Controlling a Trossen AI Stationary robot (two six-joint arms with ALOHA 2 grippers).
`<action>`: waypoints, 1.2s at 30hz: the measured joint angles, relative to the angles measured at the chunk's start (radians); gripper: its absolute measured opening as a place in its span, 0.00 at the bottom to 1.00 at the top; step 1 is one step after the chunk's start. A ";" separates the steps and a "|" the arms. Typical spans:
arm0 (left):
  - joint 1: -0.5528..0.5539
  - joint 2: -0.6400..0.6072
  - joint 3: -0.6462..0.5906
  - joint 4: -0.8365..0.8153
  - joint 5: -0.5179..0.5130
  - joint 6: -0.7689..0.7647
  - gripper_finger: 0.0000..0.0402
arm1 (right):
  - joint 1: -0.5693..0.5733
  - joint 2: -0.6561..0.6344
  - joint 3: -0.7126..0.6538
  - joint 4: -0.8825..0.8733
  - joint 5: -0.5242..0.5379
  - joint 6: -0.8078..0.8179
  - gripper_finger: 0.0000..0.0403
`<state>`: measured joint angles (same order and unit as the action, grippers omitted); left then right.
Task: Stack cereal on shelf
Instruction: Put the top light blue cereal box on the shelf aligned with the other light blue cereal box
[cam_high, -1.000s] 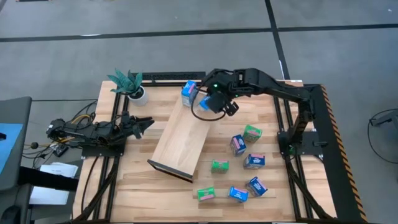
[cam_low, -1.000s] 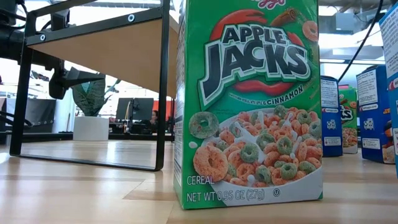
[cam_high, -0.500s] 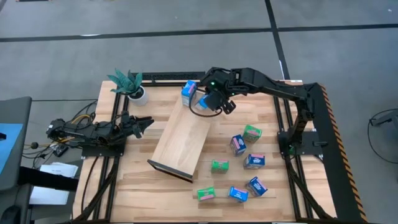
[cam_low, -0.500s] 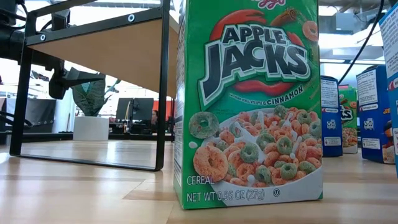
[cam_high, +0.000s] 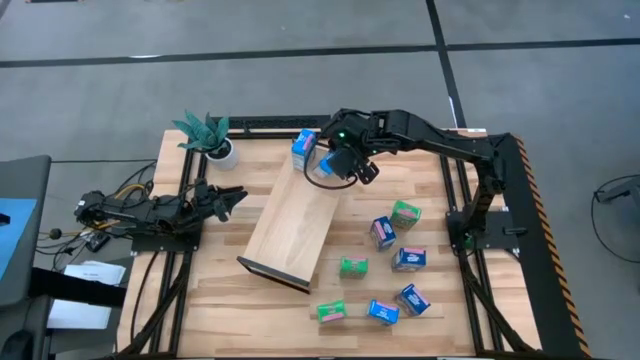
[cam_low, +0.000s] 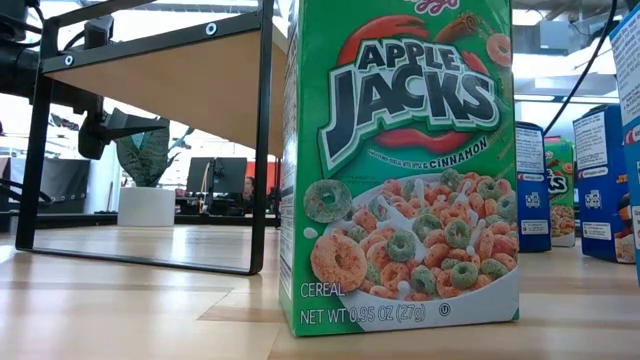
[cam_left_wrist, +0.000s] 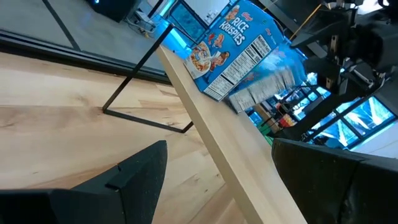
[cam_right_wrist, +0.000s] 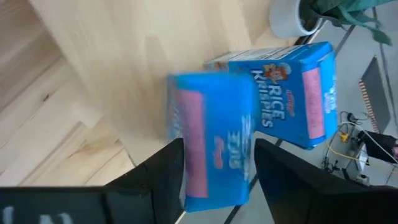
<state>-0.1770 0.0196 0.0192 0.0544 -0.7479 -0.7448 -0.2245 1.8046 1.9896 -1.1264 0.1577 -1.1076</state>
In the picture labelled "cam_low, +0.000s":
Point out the black aluminium table frame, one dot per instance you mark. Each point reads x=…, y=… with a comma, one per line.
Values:
x=75, y=220

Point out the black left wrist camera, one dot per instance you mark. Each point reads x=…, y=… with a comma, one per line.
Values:
x=97, y=32

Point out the white plant pot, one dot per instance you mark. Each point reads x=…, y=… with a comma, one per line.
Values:
x=145, y=207

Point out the black computer monitor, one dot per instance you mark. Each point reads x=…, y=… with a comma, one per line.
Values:
x=200, y=175
x=231, y=175

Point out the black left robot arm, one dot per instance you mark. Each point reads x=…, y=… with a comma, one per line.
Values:
x=20, y=70

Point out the black office desk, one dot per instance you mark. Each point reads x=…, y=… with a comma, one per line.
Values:
x=220, y=205

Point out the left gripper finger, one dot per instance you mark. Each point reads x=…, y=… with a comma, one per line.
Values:
x=135, y=126

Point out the blue Rice Krispies cereal box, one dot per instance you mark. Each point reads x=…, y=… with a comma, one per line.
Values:
x=532, y=200
x=597, y=200
x=629, y=75

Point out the green artificial plant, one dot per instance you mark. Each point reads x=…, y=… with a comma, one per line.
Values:
x=150, y=160

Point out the green Apple Jacks cereal box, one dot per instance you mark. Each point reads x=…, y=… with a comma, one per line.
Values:
x=400, y=150
x=560, y=200

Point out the person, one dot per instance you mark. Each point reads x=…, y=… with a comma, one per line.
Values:
x=248, y=189

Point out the red partition panel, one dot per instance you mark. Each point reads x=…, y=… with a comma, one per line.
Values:
x=265, y=175

